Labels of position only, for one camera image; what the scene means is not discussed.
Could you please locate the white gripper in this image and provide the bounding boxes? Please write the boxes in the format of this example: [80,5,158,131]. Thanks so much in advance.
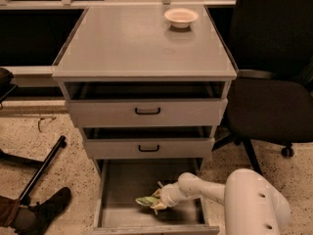
[151,183,182,211]

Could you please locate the green jalapeno chip bag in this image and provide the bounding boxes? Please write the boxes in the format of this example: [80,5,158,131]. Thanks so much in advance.
[135,181,163,208]

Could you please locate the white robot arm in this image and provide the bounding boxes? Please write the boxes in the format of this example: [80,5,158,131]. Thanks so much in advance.
[152,168,291,235]

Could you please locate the grey bottom drawer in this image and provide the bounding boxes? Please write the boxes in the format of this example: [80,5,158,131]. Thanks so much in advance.
[84,159,219,235]

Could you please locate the grey drawer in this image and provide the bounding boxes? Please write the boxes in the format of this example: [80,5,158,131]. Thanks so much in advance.
[84,159,219,235]
[82,126,214,159]
[65,81,227,127]

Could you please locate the grey middle drawer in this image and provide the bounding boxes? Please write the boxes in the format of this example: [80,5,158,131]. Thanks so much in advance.
[82,126,214,159]

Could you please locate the grey top drawer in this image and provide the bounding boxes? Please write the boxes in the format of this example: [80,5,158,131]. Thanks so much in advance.
[65,81,227,127]

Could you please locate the grey drawer cabinet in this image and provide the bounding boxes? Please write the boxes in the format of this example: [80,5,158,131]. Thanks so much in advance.
[53,4,236,171]

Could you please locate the black chair base leg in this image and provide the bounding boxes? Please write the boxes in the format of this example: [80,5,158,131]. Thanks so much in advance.
[0,135,67,206]

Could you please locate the black shoe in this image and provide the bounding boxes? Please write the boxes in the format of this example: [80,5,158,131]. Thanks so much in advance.
[11,187,71,235]

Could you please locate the person's leg brown trousers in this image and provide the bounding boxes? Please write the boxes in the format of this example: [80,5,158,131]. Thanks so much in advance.
[0,196,36,230]

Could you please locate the black office chair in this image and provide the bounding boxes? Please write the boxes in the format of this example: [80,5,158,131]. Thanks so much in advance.
[213,0,313,172]

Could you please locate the white bowl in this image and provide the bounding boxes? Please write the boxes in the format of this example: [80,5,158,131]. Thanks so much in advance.
[164,8,199,28]

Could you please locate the black chair seat left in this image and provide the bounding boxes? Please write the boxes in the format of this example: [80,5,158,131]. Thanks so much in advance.
[0,68,18,103]

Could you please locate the black middle drawer handle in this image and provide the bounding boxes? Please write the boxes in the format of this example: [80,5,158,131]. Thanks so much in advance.
[138,145,160,153]

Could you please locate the black drawer handle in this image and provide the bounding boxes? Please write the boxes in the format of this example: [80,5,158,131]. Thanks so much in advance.
[138,145,160,153]
[134,108,161,116]

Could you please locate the black top drawer handle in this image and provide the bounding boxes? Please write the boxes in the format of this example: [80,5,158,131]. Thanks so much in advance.
[134,108,161,116]

